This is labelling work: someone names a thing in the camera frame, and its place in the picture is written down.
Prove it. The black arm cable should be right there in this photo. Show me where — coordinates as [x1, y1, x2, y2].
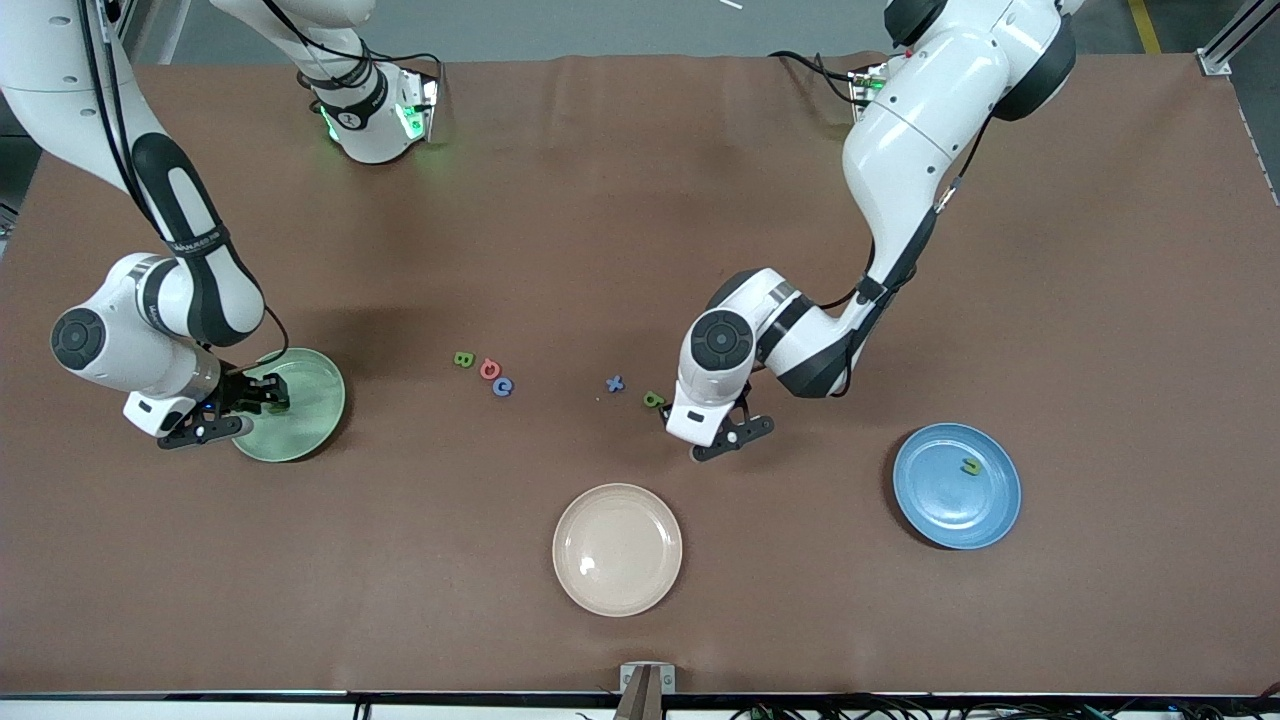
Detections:
[75, 0, 291, 373]
[830, 100, 1001, 311]

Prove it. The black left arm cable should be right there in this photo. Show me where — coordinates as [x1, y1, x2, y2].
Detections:
[830, 100, 1001, 311]

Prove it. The blue plate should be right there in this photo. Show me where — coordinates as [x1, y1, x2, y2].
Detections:
[892, 422, 1023, 551]

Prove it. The brown table cover sheet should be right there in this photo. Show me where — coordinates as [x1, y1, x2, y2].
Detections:
[0, 52, 1280, 696]

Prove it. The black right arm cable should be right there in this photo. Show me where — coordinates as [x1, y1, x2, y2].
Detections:
[75, 0, 291, 373]

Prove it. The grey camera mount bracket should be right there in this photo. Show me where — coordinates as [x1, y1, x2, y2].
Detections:
[618, 662, 677, 720]

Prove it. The black left base cable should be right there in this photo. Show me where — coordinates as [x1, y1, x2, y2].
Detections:
[768, 48, 863, 109]

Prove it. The black base cable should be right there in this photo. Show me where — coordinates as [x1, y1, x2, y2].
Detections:
[300, 0, 443, 111]
[768, 48, 863, 109]

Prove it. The black right base cable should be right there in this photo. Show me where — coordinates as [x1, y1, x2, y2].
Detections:
[300, 0, 443, 111]

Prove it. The beige plate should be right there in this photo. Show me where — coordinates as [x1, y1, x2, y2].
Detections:
[552, 483, 684, 618]

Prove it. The light green plate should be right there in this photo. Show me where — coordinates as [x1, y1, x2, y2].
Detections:
[230, 347, 347, 464]

